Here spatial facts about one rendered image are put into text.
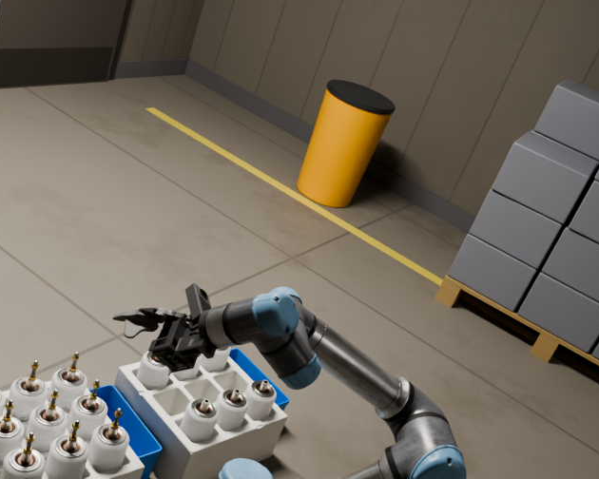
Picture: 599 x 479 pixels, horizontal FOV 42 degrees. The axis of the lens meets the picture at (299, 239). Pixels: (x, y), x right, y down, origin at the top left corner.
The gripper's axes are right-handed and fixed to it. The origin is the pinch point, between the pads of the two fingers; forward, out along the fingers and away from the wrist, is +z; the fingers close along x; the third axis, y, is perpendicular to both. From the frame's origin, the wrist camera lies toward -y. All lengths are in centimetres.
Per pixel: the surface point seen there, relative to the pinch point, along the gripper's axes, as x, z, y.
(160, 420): 58, 54, -25
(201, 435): 65, 43, -23
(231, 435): 74, 40, -28
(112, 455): 43, 49, -4
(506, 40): 153, -6, -329
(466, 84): 167, 25, -322
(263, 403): 78, 35, -41
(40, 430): 27, 60, -4
